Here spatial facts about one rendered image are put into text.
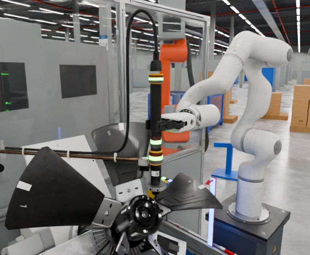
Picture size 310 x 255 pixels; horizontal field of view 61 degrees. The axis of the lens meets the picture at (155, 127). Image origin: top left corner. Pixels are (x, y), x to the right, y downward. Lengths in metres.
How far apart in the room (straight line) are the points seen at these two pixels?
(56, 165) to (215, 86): 0.63
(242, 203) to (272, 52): 0.70
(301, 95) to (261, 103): 6.91
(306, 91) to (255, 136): 6.92
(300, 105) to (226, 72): 7.16
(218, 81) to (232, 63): 0.09
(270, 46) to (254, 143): 0.41
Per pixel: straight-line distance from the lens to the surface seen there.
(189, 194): 1.02
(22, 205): 0.79
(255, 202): 1.38
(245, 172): 1.32
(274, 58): 1.21
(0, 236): 1.51
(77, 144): 1.16
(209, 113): 0.99
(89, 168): 1.13
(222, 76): 1.04
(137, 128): 0.98
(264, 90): 1.26
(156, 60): 0.80
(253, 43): 1.16
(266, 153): 1.24
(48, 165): 0.78
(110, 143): 0.97
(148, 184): 0.88
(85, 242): 0.91
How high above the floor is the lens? 1.64
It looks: 12 degrees down
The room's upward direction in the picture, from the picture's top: straight up
